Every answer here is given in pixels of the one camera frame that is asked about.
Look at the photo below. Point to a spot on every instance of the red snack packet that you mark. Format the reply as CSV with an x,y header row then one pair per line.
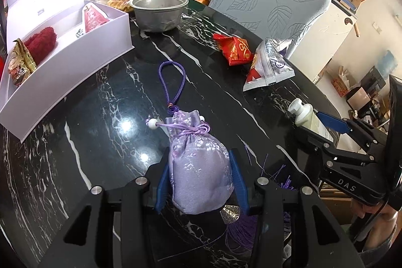
x,y
235,49

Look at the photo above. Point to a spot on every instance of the pink triangular packet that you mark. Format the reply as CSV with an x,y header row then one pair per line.
x,y
93,17

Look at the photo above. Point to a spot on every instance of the cream hand cream tube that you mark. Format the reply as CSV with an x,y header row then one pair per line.
x,y
305,117

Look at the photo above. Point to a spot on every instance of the red knitted soft item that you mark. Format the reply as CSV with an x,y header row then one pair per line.
x,y
41,44

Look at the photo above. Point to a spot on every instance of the lilac drawstring sachet pouch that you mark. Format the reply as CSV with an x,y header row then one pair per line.
x,y
199,165

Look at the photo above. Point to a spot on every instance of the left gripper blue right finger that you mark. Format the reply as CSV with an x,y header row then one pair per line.
x,y
240,187

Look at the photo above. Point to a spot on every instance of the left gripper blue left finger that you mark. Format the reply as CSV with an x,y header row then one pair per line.
x,y
162,189

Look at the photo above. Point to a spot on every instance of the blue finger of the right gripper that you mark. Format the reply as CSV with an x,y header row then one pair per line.
x,y
331,122

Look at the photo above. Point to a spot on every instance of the white open gift box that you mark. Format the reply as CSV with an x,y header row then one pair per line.
x,y
74,58

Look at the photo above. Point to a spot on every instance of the silver purple chip bag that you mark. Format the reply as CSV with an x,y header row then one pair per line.
x,y
269,66

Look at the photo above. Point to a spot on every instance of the brown gold snack packet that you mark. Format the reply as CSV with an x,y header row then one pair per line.
x,y
21,64

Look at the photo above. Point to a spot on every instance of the metal bowl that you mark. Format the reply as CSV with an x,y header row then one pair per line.
x,y
158,16

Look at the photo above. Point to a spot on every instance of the person's right hand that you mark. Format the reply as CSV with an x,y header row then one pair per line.
x,y
383,225

